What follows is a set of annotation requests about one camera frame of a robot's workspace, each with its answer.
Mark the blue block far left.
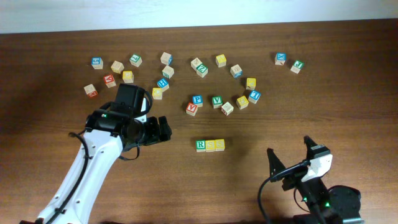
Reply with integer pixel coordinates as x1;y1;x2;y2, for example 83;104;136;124
91;57;103;70

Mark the natural block green edge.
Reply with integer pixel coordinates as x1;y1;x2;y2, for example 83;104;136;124
162;65;175;79

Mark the yellow block centre left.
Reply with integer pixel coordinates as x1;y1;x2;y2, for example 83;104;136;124
152;88;163;100

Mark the green V block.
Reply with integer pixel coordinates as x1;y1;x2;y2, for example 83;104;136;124
211;96;223;109

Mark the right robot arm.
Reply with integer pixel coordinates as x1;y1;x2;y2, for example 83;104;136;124
257;136;364;224

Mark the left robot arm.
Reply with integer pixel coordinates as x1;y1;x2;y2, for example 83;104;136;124
35;83;172;223

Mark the green Z block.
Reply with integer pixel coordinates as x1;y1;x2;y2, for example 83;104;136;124
196;63;208;78

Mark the green J block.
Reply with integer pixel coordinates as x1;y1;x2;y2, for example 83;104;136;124
290;60;304;74

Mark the natural wood yellow-edge block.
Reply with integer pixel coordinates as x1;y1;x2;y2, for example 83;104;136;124
111;60;124;74

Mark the blue P block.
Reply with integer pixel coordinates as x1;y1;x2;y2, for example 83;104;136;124
192;95;203;107

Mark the red V block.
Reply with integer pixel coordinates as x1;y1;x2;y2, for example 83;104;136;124
185;102;198;116

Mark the yellow block top centre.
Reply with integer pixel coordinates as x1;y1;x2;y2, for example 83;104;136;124
216;54;227;68

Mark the blue I block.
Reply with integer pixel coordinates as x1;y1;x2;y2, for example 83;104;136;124
248;90;261;104

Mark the green R block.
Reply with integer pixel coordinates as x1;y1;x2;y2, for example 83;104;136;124
195;140;206;152

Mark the natural block blue side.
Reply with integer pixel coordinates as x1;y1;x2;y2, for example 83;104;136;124
230;64;243;78

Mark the green L block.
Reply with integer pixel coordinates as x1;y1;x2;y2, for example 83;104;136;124
129;54;142;67

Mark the red A block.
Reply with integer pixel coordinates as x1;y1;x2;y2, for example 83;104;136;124
103;74;117;88

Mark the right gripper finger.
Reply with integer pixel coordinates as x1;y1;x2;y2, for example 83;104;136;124
267;148;286;182
303;135;318;151

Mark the yellow S block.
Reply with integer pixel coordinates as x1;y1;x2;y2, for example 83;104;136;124
205;140;216;152
215;139;225;151

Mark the natural block engraved top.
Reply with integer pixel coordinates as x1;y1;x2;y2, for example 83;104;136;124
190;58;202;71

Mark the natural block blue edge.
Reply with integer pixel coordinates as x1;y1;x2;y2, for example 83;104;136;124
160;52;173;65

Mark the blue H block centre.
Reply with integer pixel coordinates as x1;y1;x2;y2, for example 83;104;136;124
157;78;169;92

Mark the white red-edge block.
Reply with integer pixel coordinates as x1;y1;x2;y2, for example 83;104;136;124
221;102;234;116

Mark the blue X block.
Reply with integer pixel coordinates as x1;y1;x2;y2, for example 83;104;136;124
274;52;287;65

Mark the yellow block upper left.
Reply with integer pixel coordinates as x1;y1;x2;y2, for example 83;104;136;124
122;71;134;83

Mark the natural block red edge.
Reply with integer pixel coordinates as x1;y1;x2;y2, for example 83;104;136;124
84;84;98;98

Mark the yellow block lower right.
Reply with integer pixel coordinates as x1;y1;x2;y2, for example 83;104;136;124
236;96;249;110

